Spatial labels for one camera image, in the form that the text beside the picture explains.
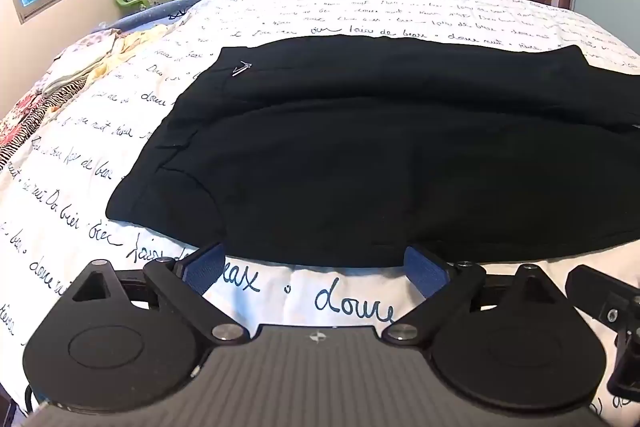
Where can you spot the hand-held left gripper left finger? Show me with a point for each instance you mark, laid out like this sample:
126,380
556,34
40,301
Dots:
205,269

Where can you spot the white printed blanket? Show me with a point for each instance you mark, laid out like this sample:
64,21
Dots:
300,14

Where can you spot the black pants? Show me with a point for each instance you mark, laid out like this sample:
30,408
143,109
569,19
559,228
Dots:
350,147

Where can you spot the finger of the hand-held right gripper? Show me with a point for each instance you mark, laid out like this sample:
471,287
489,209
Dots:
600,292

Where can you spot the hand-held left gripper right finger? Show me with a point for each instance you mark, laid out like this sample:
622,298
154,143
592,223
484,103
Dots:
425,272

